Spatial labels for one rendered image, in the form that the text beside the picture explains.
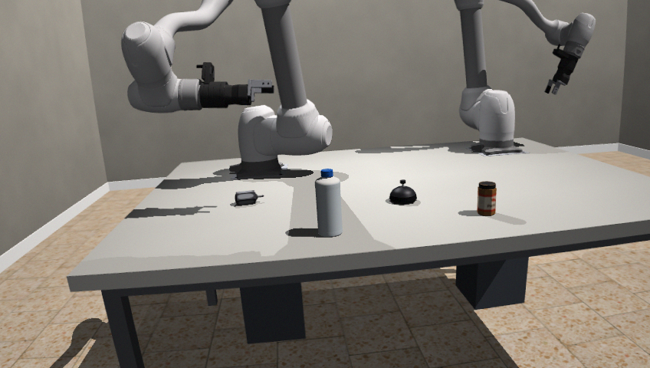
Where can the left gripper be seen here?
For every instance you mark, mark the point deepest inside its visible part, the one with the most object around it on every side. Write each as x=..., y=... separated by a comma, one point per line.
x=569, y=57

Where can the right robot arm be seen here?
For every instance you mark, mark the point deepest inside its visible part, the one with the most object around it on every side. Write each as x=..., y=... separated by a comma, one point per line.
x=299, y=129

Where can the grey bottle with blue cap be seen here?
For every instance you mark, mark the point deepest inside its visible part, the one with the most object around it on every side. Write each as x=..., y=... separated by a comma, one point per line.
x=329, y=215

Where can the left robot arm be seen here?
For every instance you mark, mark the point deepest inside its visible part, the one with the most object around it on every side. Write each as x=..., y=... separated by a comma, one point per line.
x=492, y=111

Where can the spice jar with black lid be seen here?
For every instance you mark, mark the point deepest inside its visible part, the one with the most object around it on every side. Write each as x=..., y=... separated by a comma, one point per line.
x=487, y=192

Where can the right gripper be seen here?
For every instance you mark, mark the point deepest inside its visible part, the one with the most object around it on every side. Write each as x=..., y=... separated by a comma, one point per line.
x=194, y=94

